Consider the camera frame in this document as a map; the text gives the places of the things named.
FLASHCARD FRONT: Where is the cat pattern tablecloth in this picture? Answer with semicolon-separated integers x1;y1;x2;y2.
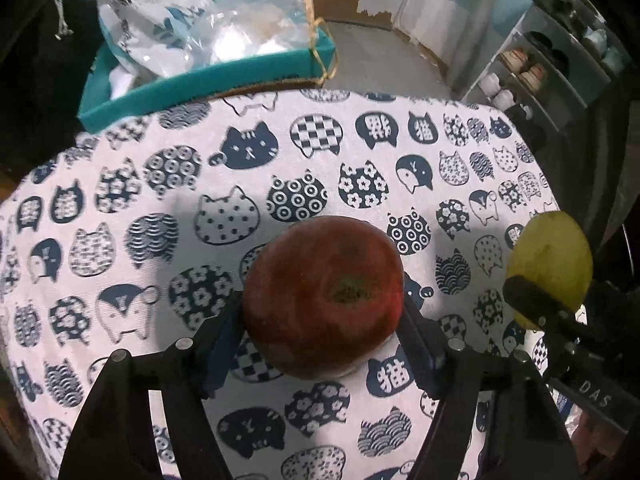
1;90;558;479

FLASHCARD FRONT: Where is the black hanging coat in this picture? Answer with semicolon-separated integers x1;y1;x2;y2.
1;0;102;177

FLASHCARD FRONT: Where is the grey vertical pipe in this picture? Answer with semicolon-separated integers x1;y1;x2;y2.
447;0;498;98

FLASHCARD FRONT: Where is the grey shoe rack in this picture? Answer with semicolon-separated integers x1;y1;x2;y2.
462;0;631;132

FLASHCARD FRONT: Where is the dark garment at right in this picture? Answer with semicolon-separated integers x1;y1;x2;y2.
575;70;639;294

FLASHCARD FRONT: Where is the red apple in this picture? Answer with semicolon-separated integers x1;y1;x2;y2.
243;216;404;379

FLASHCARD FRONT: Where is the white printed rice bag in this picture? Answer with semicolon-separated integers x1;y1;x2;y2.
93;0;212;79

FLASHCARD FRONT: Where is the clear plastic bag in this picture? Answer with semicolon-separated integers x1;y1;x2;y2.
186;0;317;67

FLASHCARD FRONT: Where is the teal storage box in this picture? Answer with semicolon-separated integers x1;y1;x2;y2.
77;17;336;133

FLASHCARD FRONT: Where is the green apple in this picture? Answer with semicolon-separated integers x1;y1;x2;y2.
506;210;593;314

